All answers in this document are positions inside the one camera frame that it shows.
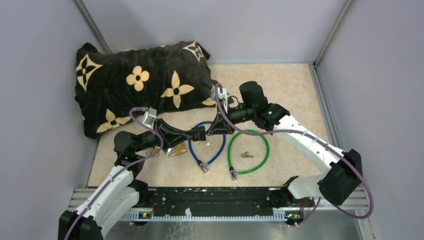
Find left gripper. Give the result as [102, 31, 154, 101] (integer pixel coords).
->
[134, 117, 192, 153]

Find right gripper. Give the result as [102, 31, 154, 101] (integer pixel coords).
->
[207, 101, 255, 135]

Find large brass padlock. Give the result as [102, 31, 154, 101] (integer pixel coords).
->
[163, 143, 187, 157]

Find small brass padlock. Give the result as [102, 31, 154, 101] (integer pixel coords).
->
[145, 148, 160, 157]

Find green lock keys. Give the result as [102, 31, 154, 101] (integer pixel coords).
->
[240, 151, 254, 159]

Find blue cable lock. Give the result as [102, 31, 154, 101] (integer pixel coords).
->
[188, 135, 227, 173]

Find green cable lock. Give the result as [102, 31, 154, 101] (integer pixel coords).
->
[226, 129, 271, 182]

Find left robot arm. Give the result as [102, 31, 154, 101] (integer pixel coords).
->
[57, 118, 206, 240]

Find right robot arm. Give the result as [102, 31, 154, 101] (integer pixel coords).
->
[206, 81, 362, 206]

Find black pillow with cream flowers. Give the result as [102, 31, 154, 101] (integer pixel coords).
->
[74, 40, 217, 139]

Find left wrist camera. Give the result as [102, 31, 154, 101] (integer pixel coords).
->
[142, 107, 157, 129]

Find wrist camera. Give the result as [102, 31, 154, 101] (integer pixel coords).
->
[210, 86, 228, 103]
[142, 107, 157, 129]

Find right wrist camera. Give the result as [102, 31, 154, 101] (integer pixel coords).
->
[210, 86, 228, 103]

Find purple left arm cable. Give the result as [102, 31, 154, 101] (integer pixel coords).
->
[62, 106, 165, 240]

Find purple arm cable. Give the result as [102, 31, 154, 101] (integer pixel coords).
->
[62, 106, 165, 240]
[214, 82, 375, 221]

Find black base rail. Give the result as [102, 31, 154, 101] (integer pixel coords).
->
[67, 186, 369, 223]

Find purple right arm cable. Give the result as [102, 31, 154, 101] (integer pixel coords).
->
[214, 82, 375, 221]

